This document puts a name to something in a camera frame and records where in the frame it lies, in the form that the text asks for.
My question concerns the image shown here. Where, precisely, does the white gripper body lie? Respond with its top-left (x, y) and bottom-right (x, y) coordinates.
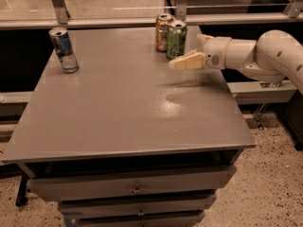
top-left (203, 37), bottom-right (231, 70)

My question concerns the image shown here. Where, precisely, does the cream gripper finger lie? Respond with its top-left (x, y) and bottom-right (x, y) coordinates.
top-left (197, 34), bottom-right (213, 46)
top-left (169, 52), bottom-right (206, 70)

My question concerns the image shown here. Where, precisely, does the green soda can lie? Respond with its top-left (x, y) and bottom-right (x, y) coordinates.
top-left (167, 20), bottom-right (187, 60)

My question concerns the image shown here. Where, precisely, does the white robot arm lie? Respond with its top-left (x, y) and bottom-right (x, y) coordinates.
top-left (169, 30), bottom-right (303, 93)

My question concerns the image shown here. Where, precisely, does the orange soda can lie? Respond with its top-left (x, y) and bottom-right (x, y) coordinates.
top-left (155, 13), bottom-right (173, 52)

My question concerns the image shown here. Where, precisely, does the blue silver energy drink can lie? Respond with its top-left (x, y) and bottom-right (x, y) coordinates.
top-left (49, 26), bottom-right (79, 73)

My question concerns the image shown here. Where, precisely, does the grey top drawer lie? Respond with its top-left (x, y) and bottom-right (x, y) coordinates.
top-left (29, 166), bottom-right (236, 201)

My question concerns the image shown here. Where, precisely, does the grey drawer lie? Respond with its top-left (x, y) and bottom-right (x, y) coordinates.
top-left (69, 211), bottom-right (205, 227)
top-left (59, 192), bottom-right (217, 218)
top-left (29, 166), bottom-right (236, 201)

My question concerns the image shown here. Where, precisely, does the grey middle drawer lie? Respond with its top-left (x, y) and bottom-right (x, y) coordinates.
top-left (59, 192), bottom-right (217, 218)

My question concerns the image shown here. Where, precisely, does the grey bottom drawer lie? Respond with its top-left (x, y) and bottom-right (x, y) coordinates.
top-left (69, 211), bottom-right (205, 227)

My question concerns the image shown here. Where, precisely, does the metal railing frame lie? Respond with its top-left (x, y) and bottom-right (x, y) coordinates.
top-left (1, 12), bottom-right (302, 104)

